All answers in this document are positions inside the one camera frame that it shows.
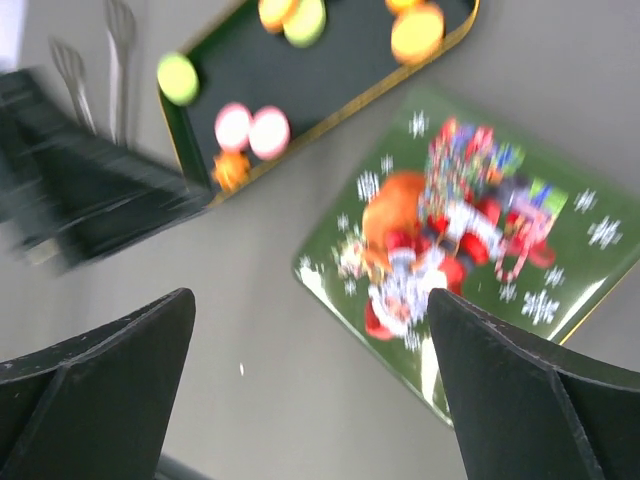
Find green round cookie left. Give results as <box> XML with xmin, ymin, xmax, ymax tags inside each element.
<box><xmin>157</xmin><ymin>52</ymin><xmax>199</xmax><ymax>105</ymax></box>

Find black metal tweezers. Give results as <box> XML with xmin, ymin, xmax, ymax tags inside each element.
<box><xmin>49</xmin><ymin>0</ymin><xmax>137</xmax><ymax>146</ymax></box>

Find pink round cookie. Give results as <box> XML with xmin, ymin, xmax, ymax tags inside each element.
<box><xmin>249</xmin><ymin>106</ymin><xmax>291</xmax><ymax>161</ymax></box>
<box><xmin>214</xmin><ymin>102</ymin><xmax>253</xmax><ymax>152</ymax></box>

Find green round cookie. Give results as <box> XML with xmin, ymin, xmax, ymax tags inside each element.
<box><xmin>157</xmin><ymin>52</ymin><xmax>199</xmax><ymax>105</ymax></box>
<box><xmin>283</xmin><ymin>0</ymin><xmax>326</xmax><ymax>48</ymax></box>

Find green round cookie centre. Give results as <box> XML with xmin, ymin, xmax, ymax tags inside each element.
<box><xmin>283</xmin><ymin>0</ymin><xmax>326</xmax><ymax>48</ymax></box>

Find round orange cookie right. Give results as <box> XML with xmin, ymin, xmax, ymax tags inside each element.
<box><xmin>390</xmin><ymin>1</ymin><xmax>445</xmax><ymax>65</ymax></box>

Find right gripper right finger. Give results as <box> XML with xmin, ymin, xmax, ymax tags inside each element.
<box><xmin>427</xmin><ymin>289</ymin><xmax>639</xmax><ymax>479</ymax></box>

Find black cookie tray gold rim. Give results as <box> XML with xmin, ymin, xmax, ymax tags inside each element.
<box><xmin>156</xmin><ymin>0</ymin><xmax>482</xmax><ymax>207</ymax></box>

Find round orange cookie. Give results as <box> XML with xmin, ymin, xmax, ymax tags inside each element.
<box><xmin>258</xmin><ymin>0</ymin><xmax>299</xmax><ymax>33</ymax></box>
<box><xmin>390</xmin><ymin>1</ymin><xmax>445</xmax><ymax>65</ymax></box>

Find round orange cookie left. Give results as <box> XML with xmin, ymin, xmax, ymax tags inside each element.
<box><xmin>258</xmin><ymin>0</ymin><xmax>299</xmax><ymax>33</ymax></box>

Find gold tin lid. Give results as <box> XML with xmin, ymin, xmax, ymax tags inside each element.
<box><xmin>293</xmin><ymin>87</ymin><xmax>639</xmax><ymax>421</ymax></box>

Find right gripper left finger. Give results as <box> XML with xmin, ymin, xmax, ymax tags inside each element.
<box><xmin>1</xmin><ymin>288</ymin><xmax>196</xmax><ymax>479</ymax></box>

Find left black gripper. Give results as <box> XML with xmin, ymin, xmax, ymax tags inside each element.
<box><xmin>1</xmin><ymin>69</ymin><xmax>210</xmax><ymax>270</ymax></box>

